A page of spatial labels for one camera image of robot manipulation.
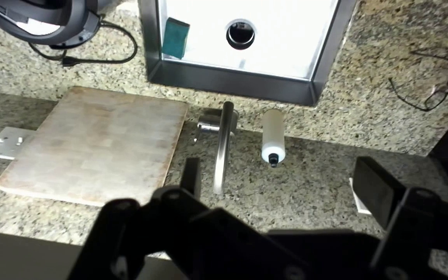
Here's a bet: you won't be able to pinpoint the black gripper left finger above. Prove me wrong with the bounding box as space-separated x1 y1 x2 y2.
181 157 201 197

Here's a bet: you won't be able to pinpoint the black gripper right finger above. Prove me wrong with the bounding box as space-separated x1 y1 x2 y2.
353 157 406 216

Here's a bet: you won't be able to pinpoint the chrome kitchen faucet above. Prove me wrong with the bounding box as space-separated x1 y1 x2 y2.
198 101 237 194

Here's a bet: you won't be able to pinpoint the white soap dispenser bottle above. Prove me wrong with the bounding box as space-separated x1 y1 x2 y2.
262 110 286 166

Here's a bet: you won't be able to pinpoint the wooden cutting board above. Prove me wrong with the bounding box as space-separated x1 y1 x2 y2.
0 87 187 206

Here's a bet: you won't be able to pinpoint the eyeglasses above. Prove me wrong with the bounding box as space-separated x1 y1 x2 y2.
389 46 448 111

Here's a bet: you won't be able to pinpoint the green sponge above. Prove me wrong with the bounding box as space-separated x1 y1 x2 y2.
162 17 190 59

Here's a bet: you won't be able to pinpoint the stainless steel sink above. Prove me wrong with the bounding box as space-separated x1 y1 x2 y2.
139 0 360 107

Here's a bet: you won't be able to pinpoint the white wall outlet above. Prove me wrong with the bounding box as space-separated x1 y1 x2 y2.
0 125 34 160

